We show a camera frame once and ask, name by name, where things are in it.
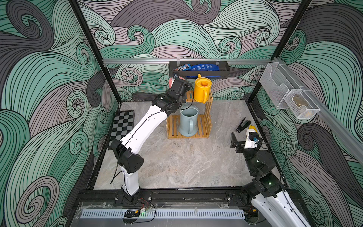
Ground small yellow watering can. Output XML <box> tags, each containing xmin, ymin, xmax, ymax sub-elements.
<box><xmin>194</xmin><ymin>74</ymin><xmax>212</xmax><ymax>104</ymax></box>

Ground large pale blue watering can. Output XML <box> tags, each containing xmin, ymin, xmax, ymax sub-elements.
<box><xmin>178</xmin><ymin>104</ymin><xmax>199</xmax><ymax>137</ymax></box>

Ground wooden slatted two-tier shelf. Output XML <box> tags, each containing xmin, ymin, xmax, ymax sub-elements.
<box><xmin>167</xmin><ymin>91</ymin><xmax>213</xmax><ymax>139</ymax></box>

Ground small pink watering can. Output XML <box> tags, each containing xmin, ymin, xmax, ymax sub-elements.
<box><xmin>169</xmin><ymin>78</ymin><xmax>175</xmax><ymax>88</ymax></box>

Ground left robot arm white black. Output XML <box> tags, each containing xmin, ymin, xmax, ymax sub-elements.
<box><xmin>111</xmin><ymin>79</ymin><xmax>192</xmax><ymax>198</ymax></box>

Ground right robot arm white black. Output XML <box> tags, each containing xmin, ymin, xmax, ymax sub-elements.
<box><xmin>230</xmin><ymin>129</ymin><xmax>310</xmax><ymax>227</ymax></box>

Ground yellow triangular plastic stand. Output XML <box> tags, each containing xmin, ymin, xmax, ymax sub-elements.
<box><xmin>248</xmin><ymin>125</ymin><xmax>258</xmax><ymax>132</ymax></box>

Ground m&m candy packet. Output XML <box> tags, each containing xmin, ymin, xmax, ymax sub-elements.
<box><xmin>174</xmin><ymin>64</ymin><xmax>192</xmax><ymax>71</ymax></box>

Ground black stapler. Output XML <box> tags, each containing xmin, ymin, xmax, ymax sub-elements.
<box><xmin>235</xmin><ymin>118</ymin><xmax>251</xmax><ymax>133</ymax></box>

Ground blue snack packet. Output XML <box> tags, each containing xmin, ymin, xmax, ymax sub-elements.
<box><xmin>186</xmin><ymin>63</ymin><xmax>221</xmax><ymax>78</ymax></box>

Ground black grey chessboard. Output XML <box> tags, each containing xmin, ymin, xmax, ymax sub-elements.
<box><xmin>108</xmin><ymin>110</ymin><xmax>134</xmax><ymax>150</ymax></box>

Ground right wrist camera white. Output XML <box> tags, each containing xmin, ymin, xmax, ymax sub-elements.
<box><xmin>244</xmin><ymin>129</ymin><xmax>263</xmax><ymax>149</ymax></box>

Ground black wall basket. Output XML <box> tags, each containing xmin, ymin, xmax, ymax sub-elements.
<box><xmin>169</xmin><ymin>61</ymin><xmax>230</xmax><ymax>79</ymax></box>

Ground clear plastic wall bin large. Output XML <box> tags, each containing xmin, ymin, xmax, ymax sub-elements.
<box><xmin>260</xmin><ymin>62</ymin><xmax>294</xmax><ymax>109</ymax></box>

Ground clear plastic wall bin small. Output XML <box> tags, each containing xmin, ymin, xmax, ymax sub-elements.
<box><xmin>284</xmin><ymin>89</ymin><xmax>320</xmax><ymax>120</ymax></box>

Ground aluminium wall rail back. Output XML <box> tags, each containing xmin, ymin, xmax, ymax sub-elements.
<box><xmin>103</xmin><ymin>58</ymin><xmax>272</xmax><ymax>65</ymax></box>

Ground aluminium wall rail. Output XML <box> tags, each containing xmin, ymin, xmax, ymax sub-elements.
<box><xmin>273</xmin><ymin>57</ymin><xmax>363</xmax><ymax>165</ymax></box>
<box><xmin>103</xmin><ymin>58</ymin><xmax>272</xmax><ymax>65</ymax></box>

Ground aluminium wall rail right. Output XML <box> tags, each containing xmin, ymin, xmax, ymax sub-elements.
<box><xmin>273</xmin><ymin>57</ymin><xmax>363</xmax><ymax>165</ymax></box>

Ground white perforated cable duct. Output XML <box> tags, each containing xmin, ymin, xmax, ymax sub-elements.
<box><xmin>80</xmin><ymin>209</ymin><xmax>245</xmax><ymax>219</ymax></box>

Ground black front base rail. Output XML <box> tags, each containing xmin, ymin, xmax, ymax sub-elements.
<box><xmin>75</xmin><ymin>186</ymin><xmax>259</xmax><ymax>207</ymax></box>

